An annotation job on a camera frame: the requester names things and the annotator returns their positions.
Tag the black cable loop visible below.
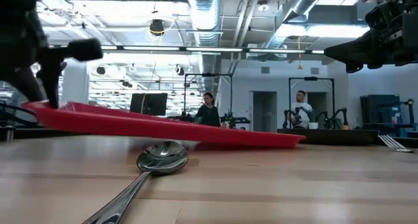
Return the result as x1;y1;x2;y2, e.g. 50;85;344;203
0;101;37;127

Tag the ribbed silver air duct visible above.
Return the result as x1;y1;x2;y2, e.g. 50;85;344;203
187;0;223;91

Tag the shiny dark metal spoon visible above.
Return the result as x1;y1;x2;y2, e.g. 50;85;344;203
81;140;189;224

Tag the short metal post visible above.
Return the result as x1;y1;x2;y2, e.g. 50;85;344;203
0;125;16;142

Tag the red plastic tray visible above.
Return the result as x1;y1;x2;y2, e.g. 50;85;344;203
21;99;307;150

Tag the smooth silver air duct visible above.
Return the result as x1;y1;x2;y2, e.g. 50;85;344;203
261;0;329;59

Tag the dark cabinet with blue panel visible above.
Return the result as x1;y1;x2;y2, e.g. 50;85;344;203
360;93;416;137

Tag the long ceiling light strip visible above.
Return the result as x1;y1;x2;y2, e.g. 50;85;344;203
101;45;326;55

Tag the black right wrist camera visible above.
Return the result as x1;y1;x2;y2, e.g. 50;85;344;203
364;0;406;34

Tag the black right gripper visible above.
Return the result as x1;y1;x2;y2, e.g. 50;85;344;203
325;8;418;74

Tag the person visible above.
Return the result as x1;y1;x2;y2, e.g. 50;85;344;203
287;89;314;129
195;91;221;127

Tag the yellow hanging cord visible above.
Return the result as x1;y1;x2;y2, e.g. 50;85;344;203
297;36;303;71

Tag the metal fork with red handle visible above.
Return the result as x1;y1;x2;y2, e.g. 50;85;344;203
378;134;415;153

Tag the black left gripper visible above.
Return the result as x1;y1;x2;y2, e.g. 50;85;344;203
0;23;104;109

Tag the black background rig frame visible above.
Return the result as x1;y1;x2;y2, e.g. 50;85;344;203
184;72;233;123
288;76;336;130

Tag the black computer monitor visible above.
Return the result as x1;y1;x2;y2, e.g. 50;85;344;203
129;92;169;116

